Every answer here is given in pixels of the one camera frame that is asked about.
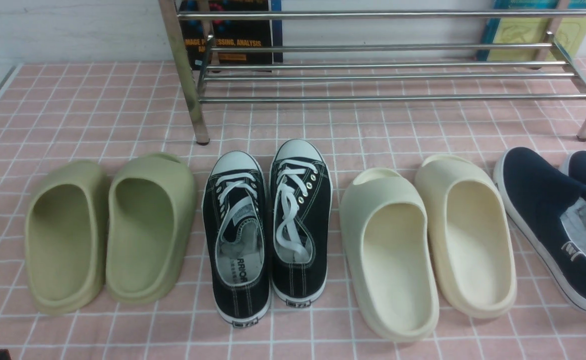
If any green left foam slide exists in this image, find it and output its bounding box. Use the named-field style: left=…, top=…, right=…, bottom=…
left=24, top=160, right=110, bottom=316

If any cream foam slide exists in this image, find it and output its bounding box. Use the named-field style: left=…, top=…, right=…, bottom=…
left=414, top=153, right=517, bottom=319
left=339, top=167, right=440, bottom=343

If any green foam slide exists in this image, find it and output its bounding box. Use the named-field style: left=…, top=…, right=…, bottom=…
left=24, top=160, right=110, bottom=316
left=105, top=152, right=199, bottom=305

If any cream right foam slide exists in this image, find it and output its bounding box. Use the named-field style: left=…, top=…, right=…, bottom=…
left=414, top=153, right=517, bottom=319

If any green right foam slide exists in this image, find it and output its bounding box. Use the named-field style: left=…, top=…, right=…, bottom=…
left=105, top=152, right=199, bottom=305

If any cream left foam slide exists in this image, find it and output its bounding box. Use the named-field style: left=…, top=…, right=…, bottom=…
left=339, top=167, right=440, bottom=343

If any metal shoe rack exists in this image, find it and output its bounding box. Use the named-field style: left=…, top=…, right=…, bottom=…
left=158, top=0, right=586, bottom=146

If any black book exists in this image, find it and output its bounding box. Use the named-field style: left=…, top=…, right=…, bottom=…
left=180, top=0, right=284, bottom=71

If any pink checkered tablecloth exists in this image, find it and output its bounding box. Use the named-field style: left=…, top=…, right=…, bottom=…
left=0, top=62, right=586, bottom=360

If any teal yellow book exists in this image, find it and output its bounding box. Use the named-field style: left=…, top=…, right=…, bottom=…
left=475, top=0, right=586, bottom=61

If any black canvas sneaker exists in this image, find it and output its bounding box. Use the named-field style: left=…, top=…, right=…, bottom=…
left=201, top=150, right=271, bottom=328
left=269, top=139, right=334, bottom=309

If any navy left slip-on shoe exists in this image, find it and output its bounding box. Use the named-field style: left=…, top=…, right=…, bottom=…
left=492, top=146, right=586, bottom=312

